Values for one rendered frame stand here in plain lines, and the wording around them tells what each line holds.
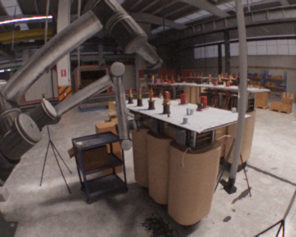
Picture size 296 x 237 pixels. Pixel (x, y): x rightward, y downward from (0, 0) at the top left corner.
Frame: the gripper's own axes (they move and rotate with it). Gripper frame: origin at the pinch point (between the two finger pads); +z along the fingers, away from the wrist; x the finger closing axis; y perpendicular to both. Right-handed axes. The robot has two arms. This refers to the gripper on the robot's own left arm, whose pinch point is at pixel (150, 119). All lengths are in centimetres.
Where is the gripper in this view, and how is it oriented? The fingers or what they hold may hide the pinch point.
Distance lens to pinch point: 185.9
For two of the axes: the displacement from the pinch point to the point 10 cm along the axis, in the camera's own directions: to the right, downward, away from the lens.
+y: -2.3, -9.4, -2.6
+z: 9.6, -2.7, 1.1
